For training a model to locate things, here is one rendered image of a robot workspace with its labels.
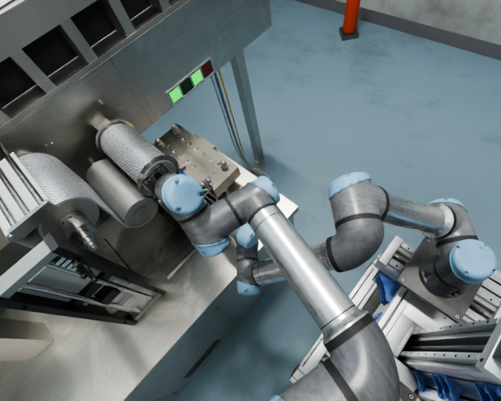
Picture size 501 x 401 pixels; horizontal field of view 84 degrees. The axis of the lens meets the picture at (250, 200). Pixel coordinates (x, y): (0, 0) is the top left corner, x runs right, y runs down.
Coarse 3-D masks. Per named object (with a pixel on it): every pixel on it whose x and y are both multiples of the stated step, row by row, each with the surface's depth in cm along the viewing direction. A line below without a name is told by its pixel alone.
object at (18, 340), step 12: (0, 324) 90; (12, 324) 94; (24, 324) 98; (36, 324) 103; (0, 336) 86; (12, 336) 90; (24, 336) 94; (36, 336) 98; (48, 336) 103; (0, 348) 88; (12, 348) 91; (24, 348) 95; (36, 348) 100; (0, 360) 90; (12, 360) 94
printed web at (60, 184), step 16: (112, 128) 92; (128, 128) 94; (112, 144) 89; (128, 144) 87; (144, 144) 88; (32, 160) 78; (48, 160) 80; (128, 160) 85; (144, 160) 83; (32, 176) 74; (48, 176) 74; (64, 176) 77; (48, 192) 71; (64, 192) 71; (80, 192) 74; (96, 240) 108; (112, 256) 108
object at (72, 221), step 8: (64, 216) 71; (72, 216) 71; (80, 216) 72; (64, 224) 70; (72, 224) 70; (80, 224) 70; (88, 224) 71; (64, 232) 70; (72, 232) 69; (72, 240) 71
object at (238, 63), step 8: (240, 56) 151; (232, 64) 156; (240, 64) 155; (240, 72) 158; (240, 80) 163; (248, 80) 167; (240, 88) 169; (248, 88) 171; (240, 96) 176; (248, 96) 175; (248, 104) 179; (248, 112) 184; (248, 120) 192; (256, 120) 196; (248, 128) 201; (256, 128) 201; (256, 136) 207; (256, 144) 214; (256, 152) 223; (256, 160) 235; (264, 160) 237
